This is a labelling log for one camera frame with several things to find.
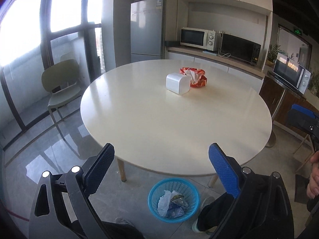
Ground red orange snack wrapper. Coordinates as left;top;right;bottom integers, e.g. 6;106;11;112
179;68;207;88

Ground white plastic cup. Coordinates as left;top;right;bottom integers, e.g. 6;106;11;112
166;73;191;95

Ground kitchen counter with cabinets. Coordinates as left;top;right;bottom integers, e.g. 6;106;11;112
164;46;265;93

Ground blue plastic trash basket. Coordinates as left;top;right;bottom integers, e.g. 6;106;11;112
148;178;200;223

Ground person's right hand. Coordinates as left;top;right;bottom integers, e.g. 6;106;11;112
307;151;319;199

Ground brown wooden low cabinet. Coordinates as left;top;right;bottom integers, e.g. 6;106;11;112
259;74;313;136

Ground white microwave on stand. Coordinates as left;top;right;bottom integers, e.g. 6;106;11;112
273;53;311;94

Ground green potted plants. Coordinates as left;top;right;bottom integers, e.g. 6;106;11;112
267;44;281;63

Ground blue snack bag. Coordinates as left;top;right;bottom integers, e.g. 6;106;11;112
166;198;189;219

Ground round white table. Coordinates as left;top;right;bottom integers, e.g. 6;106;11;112
80;60;272;180

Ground black microwave oven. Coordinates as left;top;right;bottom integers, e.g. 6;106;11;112
220;33;261;65

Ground olive green chair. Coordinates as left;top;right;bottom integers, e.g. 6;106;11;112
40;59;86;130

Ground white microwave on counter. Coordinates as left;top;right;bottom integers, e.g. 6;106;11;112
180;27;220;51

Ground silver refrigerator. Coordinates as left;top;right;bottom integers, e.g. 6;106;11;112
130;0;164;63

